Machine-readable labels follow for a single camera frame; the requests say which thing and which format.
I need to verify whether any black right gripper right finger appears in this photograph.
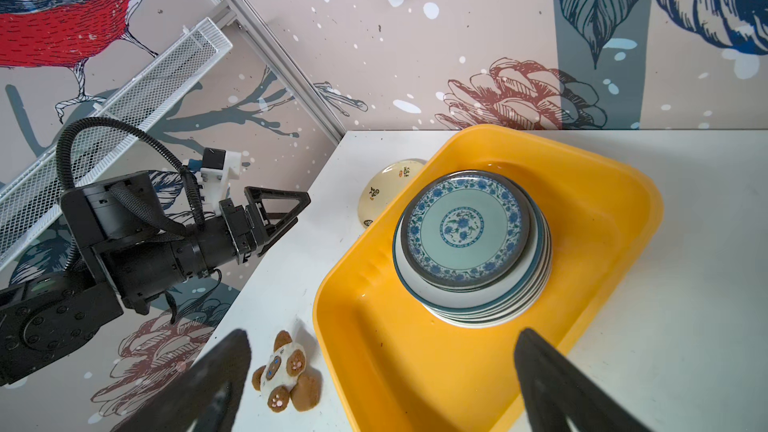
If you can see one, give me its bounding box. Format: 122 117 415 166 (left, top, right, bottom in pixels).
514 328 649 432

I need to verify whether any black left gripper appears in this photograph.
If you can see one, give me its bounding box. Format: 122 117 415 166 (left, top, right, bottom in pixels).
173 187 311 279

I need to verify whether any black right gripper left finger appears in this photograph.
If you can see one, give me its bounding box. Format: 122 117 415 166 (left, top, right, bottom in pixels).
117 329 251 432

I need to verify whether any cream small plate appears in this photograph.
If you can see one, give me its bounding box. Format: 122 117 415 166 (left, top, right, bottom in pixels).
357 158 426 228

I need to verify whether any blue floral green plate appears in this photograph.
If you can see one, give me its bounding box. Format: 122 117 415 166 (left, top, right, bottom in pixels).
395 170 536 292

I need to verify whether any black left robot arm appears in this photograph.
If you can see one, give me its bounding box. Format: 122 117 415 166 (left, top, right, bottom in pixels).
1 117 310 384

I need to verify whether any yellow plastic bin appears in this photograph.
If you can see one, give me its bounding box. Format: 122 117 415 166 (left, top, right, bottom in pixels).
313 125 664 431

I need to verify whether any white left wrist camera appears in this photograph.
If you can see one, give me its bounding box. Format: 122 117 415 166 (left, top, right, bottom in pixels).
187 148 242 216

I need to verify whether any white wire mesh shelf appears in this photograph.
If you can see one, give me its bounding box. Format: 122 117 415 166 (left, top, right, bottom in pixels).
1 18 233 267

